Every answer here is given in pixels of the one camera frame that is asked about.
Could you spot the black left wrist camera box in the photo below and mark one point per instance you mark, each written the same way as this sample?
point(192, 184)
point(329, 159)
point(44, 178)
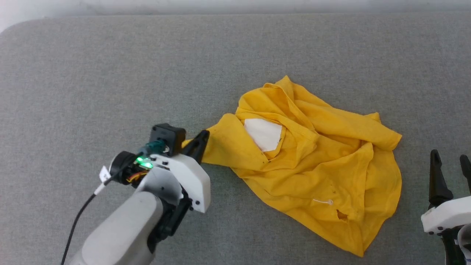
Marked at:
point(169, 136)

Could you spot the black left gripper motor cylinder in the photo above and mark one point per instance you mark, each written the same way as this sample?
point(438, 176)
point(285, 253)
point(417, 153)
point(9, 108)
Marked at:
point(123, 163)

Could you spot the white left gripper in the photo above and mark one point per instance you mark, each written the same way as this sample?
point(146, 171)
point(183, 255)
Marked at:
point(191, 180)

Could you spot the grey fabric sofa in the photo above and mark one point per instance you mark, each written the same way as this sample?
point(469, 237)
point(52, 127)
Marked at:
point(110, 73)

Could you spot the yellow cartoon print t-shirt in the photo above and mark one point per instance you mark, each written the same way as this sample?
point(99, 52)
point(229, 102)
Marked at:
point(331, 165)

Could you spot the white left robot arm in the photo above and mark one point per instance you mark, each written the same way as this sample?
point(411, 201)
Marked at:
point(121, 228)

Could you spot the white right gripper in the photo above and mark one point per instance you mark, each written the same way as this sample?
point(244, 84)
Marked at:
point(449, 215)

